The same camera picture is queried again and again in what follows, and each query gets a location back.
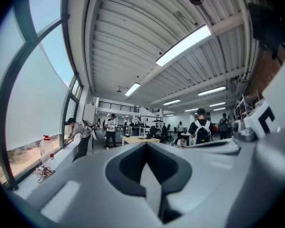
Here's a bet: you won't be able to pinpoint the white metal shelf rack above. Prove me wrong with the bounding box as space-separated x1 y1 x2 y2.
139 114 165 137
234 90 261 121

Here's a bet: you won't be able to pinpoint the black framed curved window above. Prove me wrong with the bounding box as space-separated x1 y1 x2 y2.
0 0 84 192

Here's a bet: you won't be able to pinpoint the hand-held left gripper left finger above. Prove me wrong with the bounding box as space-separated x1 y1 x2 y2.
25 142 163 228

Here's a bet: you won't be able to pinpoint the rows of ceiling light panels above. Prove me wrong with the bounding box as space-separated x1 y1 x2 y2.
124 24 227 113

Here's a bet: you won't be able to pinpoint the white partition panel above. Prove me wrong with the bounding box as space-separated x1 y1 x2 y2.
82 103 97 128

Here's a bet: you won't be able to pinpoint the wooden table with white legs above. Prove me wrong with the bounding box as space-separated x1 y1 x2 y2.
122 135 161 147

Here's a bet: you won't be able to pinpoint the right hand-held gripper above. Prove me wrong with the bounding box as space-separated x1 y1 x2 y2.
183 100 282 154

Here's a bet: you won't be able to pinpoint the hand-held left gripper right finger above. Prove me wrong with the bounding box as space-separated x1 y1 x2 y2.
146 142 251 228

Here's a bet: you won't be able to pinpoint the white roller blind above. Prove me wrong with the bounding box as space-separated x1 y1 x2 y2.
5 44 70 152

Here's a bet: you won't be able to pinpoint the black body-worn device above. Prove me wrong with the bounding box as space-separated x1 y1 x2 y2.
247 2 285 60

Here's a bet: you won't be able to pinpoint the black mezzanine railing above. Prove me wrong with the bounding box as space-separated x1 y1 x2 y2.
98 100 140 113

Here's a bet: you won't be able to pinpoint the tangle of wire hangers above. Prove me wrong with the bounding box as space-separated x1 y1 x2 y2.
34 164 57 184

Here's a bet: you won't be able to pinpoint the clear plastic bottle red cap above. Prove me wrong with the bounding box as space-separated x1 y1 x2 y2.
39 134 56 166

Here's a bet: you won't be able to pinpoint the bundle of white ceiling pipes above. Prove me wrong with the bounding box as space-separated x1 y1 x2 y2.
236 0 259 82

